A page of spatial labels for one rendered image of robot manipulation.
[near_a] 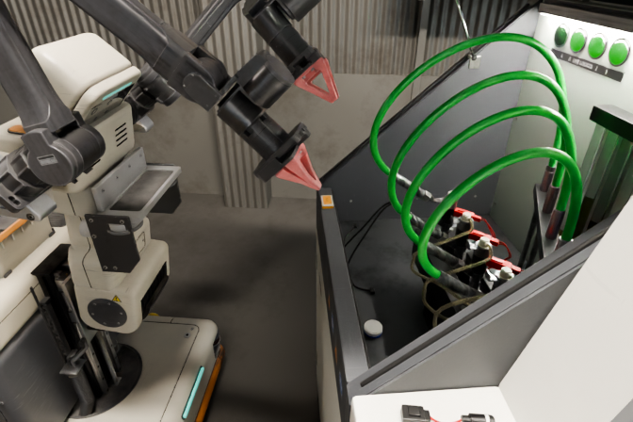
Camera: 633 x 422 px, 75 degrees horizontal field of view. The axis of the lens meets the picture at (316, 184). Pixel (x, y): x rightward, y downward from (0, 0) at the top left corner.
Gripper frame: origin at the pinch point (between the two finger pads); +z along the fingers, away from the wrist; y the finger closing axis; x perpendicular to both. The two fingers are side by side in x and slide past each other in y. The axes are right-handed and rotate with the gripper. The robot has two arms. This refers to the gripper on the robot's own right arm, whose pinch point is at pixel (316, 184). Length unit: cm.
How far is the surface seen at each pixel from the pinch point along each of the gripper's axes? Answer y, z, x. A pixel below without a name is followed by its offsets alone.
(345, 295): -13.9, 21.5, 0.7
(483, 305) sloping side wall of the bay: 12.4, 23.9, -15.5
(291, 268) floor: -110, 59, 113
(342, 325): -13.7, 21.7, -6.9
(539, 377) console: 12.8, 33.7, -20.4
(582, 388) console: 17.8, 32.2, -24.8
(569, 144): 33.0, 22.0, 4.6
